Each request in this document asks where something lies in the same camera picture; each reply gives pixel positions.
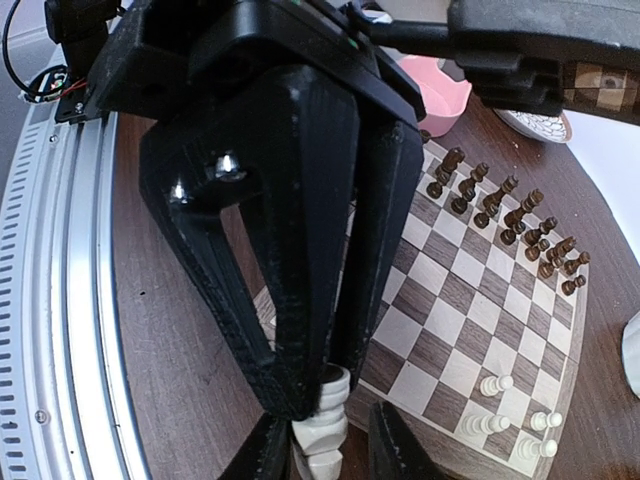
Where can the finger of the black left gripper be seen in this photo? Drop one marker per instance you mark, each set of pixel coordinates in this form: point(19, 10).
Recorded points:
point(284, 152)
point(388, 167)

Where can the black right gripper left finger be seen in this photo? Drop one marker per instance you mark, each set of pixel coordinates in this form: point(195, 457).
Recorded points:
point(265, 453)

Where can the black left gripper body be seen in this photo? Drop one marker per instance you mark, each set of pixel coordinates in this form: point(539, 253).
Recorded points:
point(163, 55)

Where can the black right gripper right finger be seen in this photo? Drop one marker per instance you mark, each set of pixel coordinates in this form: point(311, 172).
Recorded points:
point(394, 451)

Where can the white rook chess piece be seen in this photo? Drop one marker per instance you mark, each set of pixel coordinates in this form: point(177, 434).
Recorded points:
point(532, 448)

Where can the white pawn chess piece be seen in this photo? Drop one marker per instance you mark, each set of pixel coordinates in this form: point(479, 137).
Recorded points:
point(493, 385)

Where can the wooden chess board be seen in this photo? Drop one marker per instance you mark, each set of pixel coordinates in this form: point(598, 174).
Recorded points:
point(461, 305)

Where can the dark pawn chess piece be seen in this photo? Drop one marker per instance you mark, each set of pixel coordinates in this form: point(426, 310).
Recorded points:
point(572, 266)

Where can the dark rook chess piece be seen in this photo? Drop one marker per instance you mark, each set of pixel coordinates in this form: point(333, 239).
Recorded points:
point(569, 287)

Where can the pink cat ear bowl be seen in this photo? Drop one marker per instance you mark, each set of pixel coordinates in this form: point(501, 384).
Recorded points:
point(444, 98)

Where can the patterned ceramic plate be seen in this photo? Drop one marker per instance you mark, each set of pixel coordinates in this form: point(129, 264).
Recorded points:
point(538, 127)

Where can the plain white round bowl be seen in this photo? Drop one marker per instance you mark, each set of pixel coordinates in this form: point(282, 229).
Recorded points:
point(630, 354)

